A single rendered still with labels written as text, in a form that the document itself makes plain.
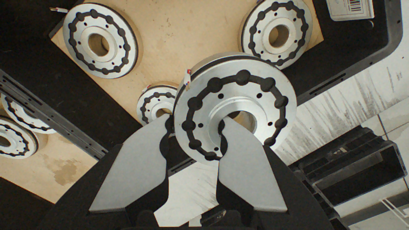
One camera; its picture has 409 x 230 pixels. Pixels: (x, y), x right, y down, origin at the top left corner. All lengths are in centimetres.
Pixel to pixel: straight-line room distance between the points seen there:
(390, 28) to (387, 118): 181
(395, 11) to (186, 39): 25
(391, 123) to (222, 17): 198
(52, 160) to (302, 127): 70
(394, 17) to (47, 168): 67
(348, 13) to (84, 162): 56
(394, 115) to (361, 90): 146
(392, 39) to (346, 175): 110
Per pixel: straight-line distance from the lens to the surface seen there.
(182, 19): 28
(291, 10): 28
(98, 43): 32
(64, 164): 52
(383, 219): 306
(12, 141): 48
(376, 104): 70
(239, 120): 15
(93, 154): 29
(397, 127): 222
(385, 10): 26
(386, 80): 68
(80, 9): 30
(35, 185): 64
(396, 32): 28
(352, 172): 132
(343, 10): 29
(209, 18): 28
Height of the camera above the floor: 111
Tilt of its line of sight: 62 degrees down
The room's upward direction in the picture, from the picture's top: 177 degrees clockwise
